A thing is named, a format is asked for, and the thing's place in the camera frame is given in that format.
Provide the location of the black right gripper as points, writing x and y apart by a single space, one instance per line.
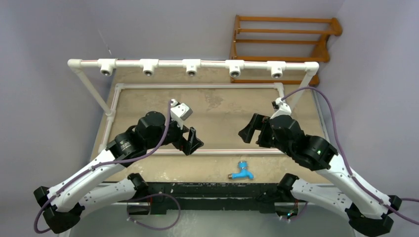
256 123

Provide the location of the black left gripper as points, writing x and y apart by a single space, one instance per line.
181 141

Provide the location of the blue plastic water faucet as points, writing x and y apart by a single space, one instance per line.
243 172

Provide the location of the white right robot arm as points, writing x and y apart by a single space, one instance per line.
366 209

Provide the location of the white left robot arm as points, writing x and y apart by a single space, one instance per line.
65 204

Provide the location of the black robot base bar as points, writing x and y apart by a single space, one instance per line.
265 198

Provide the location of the wooden rack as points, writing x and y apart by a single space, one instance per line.
319 51

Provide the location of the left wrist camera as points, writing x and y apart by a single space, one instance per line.
179 112

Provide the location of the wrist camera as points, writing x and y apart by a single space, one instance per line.
179 112
280 108

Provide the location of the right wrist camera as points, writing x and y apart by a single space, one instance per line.
280 108

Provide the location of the white PVC pipe frame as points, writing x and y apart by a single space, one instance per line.
191 66

